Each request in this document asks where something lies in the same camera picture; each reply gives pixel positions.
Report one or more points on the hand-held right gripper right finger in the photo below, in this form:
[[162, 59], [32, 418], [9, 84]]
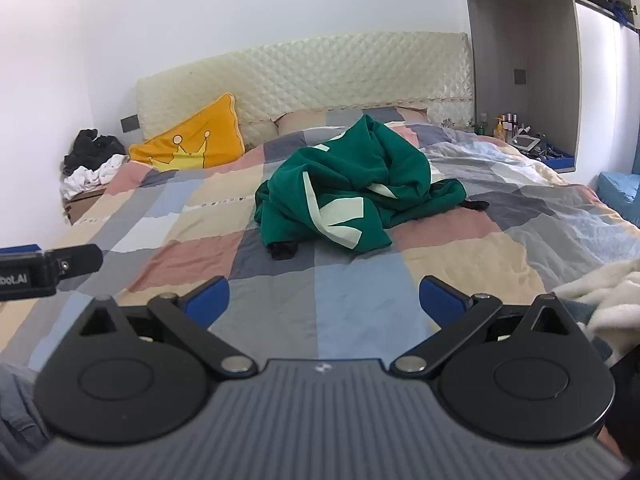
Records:
[[437, 300]]

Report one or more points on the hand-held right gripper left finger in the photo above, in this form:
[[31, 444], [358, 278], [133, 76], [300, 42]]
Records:
[[212, 300]]

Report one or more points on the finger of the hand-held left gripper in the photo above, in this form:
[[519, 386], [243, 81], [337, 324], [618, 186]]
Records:
[[80, 260]]

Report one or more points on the green hoodie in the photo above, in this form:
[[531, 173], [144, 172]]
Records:
[[350, 175]]

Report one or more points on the white clothes pile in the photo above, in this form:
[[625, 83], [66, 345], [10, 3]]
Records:
[[95, 177]]

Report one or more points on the dark clothes pile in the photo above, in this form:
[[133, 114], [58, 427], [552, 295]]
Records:
[[90, 150]]

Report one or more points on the patchwork bed quilt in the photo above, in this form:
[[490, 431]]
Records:
[[310, 300]]

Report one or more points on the person's jeans leg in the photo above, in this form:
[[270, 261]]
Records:
[[20, 400]]

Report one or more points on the yellow crown pillow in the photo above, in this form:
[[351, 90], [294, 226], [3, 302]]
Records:
[[200, 135]]

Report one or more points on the white fluffy blanket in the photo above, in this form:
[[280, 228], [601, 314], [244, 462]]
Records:
[[610, 290]]

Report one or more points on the small white-framed screen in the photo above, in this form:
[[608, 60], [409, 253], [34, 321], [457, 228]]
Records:
[[526, 142]]

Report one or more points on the row of cosmetic bottles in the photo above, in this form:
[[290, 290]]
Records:
[[500, 130]]

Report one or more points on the blue tray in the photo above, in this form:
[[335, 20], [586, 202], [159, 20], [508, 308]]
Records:
[[560, 161]]

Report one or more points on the patchwork pillow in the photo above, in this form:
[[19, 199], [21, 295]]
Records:
[[310, 120]]

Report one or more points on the blue upholstered chair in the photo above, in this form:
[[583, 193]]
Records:
[[620, 195]]

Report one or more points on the cream quilted headboard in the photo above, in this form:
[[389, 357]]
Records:
[[325, 75]]

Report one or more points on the black wall socket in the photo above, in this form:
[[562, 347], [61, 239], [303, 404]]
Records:
[[129, 123]]

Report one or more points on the dark wall switch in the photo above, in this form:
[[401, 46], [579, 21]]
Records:
[[520, 76]]

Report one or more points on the grey wall cabinet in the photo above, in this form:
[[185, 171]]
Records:
[[550, 35]]

